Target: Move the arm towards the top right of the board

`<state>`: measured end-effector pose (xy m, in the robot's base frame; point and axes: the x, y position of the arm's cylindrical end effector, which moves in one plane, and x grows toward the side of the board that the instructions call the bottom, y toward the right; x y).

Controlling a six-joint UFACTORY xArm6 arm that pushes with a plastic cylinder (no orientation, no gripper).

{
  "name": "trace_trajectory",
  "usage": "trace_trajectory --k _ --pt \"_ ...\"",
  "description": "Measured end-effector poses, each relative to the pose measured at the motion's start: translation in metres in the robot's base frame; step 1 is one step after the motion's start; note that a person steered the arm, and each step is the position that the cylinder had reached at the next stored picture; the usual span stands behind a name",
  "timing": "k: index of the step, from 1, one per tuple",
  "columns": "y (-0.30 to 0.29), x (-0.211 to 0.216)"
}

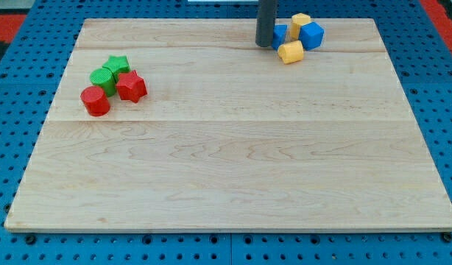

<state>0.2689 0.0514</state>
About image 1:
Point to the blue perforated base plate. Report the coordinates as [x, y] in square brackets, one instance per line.
[419, 40]

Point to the yellow pentagon block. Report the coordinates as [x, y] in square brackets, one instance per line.
[297, 21]

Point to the blue cube block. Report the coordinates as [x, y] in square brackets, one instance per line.
[311, 35]

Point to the light wooden board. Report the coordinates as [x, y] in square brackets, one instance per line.
[231, 140]

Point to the yellow cylinder block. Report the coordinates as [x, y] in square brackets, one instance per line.
[291, 52]

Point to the blue block behind tool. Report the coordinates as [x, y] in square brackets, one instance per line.
[279, 35]

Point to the red cylinder block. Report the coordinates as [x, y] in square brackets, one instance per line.
[95, 101]

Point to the red star block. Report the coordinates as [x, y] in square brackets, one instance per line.
[131, 86]

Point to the green cylinder block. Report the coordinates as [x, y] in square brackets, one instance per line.
[103, 78]

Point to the green star block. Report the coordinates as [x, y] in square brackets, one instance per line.
[117, 65]

